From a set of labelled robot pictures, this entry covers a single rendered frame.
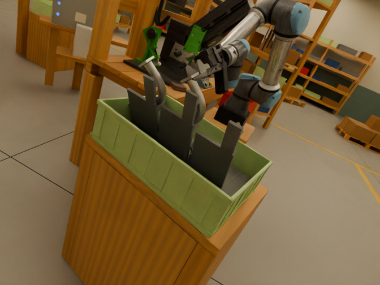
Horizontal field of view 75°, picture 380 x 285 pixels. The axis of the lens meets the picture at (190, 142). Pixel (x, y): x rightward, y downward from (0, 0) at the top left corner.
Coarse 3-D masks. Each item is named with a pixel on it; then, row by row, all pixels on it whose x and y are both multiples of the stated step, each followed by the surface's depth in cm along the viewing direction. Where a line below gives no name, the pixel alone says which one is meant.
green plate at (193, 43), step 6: (192, 30) 196; (198, 30) 194; (192, 36) 196; (198, 36) 195; (204, 36) 194; (186, 42) 198; (192, 42) 196; (198, 42) 195; (186, 48) 198; (192, 48) 197; (198, 48) 199
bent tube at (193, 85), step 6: (198, 72) 80; (186, 78) 79; (192, 84) 80; (192, 90) 81; (198, 90) 81; (204, 102) 83; (198, 108) 83; (204, 108) 83; (198, 114) 85; (204, 114) 85; (198, 120) 87
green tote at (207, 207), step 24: (144, 96) 113; (168, 96) 125; (96, 120) 97; (120, 120) 89; (120, 144) 92; (144, 144) 85; (240, 144) 109; (144, 168) 87; (168, 168) 81; (240, 168) 111; (264, 168) 95; (168, 192) 83; (192, 192) 78; (216, 192) 72; (240, 192) 75; (192, 216) 80; (216, 216) 75
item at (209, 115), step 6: (216, 108) 175; (210, 114) 160; (210, 120) 150; (216, 120) 154; (222, 126) 149; (246, 126) 166; (252, 126) 171; (246, 132) 155; (252, 132) 171; (240, 138) 144; (246, 138) 147
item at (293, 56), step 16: (256, 0) 544; (304, 0) 364; (320, 0) 373; (336, 0) 370; (256, 32) 489; (272, 32) 482; (320, 32) 391; (256, 48) 464; (256, 64) 499; (288, 64) 406; (288, 80) 431; (256, 112) 443; (272, 112) 455
